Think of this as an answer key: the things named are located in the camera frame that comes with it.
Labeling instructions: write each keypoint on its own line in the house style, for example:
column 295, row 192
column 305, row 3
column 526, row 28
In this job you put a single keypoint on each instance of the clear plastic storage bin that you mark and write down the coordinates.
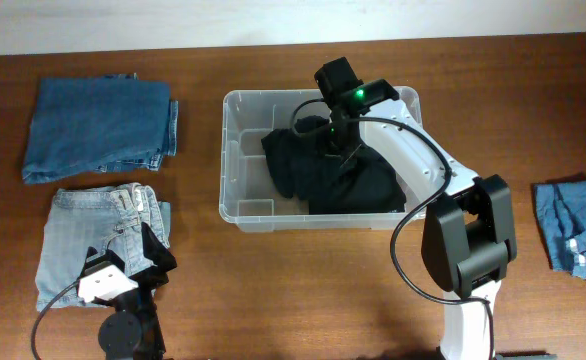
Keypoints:
column 248, row 197

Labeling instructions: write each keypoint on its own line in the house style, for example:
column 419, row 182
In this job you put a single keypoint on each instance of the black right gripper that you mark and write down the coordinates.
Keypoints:
column 336, row 151

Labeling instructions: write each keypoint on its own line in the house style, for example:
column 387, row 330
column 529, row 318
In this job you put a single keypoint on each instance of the dark blue folded jeans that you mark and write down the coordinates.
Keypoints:
column 116, row 123

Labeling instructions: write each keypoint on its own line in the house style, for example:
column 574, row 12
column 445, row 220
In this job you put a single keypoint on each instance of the medium blue denim shorts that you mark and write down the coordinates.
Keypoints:
column 560, row 210

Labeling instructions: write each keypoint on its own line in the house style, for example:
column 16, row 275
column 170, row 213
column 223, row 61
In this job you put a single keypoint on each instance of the black garment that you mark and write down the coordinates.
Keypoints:
column 368, row 190
column 311, row 168

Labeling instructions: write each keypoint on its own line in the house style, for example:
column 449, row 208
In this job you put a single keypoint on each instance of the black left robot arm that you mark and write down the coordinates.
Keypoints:
column 133, row 331

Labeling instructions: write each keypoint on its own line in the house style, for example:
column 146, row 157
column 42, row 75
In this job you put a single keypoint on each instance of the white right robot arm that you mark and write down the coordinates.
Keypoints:
column 469, row 235

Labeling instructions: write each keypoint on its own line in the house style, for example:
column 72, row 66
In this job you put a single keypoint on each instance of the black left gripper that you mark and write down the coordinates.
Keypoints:
column 136, row 273

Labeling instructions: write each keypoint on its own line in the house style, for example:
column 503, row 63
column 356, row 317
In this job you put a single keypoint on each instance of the light blue folded jeans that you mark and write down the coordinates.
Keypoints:
column 106, row 218

